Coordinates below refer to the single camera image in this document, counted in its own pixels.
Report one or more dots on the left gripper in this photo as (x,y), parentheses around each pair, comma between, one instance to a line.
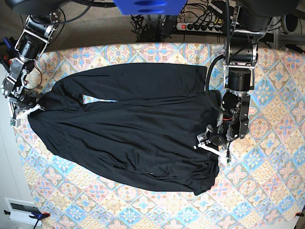
(229,130)

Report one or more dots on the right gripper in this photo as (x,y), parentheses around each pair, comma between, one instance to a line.
(22,102)

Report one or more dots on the black t-shirt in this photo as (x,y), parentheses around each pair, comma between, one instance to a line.
(136,124)

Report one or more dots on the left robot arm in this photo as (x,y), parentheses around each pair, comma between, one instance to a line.
(252,22)

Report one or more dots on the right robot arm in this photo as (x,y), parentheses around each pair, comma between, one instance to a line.
(43,18)

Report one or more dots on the patterned tablecloth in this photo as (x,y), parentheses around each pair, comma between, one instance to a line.
(264,184)

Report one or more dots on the blue clamp upper left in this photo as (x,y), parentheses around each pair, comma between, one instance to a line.
(7,52)

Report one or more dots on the blue clamp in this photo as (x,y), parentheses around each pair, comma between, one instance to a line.
(35,215)
(7,52)

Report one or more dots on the white floor box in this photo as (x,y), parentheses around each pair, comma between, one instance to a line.
(23,206)

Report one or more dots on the orange clamp lower right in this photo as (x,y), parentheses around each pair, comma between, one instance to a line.
(299,214)

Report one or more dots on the blue clamp lower left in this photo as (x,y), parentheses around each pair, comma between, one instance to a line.
(35,215)

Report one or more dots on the white power strip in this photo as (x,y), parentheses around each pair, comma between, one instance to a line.
(183,26)

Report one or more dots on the white speaker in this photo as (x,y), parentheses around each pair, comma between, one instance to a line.
(290,23)

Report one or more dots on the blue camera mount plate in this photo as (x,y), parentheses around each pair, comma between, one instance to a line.
(150,7)

